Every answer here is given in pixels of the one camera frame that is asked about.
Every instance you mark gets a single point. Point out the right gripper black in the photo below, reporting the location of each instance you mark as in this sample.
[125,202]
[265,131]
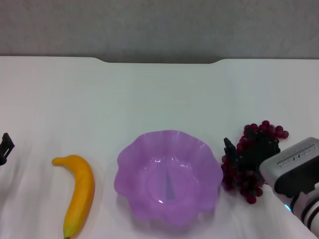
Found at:
[251,159]

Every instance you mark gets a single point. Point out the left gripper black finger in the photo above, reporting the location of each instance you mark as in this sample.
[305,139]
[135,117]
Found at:
[6,147]

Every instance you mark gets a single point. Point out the dark red grape bunch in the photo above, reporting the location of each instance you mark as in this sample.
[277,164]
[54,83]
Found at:
[270,129]

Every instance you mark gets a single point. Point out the yellow banana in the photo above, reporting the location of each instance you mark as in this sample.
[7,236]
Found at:
[81,179]

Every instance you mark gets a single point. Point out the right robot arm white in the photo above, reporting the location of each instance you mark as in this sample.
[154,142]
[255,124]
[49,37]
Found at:
[309,206]

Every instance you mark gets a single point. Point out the purple scalloped plastic bowl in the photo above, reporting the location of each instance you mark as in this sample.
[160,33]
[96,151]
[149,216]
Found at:
[149,159]

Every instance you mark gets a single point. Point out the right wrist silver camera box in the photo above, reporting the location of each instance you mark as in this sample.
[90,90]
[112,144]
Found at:
[286,161]

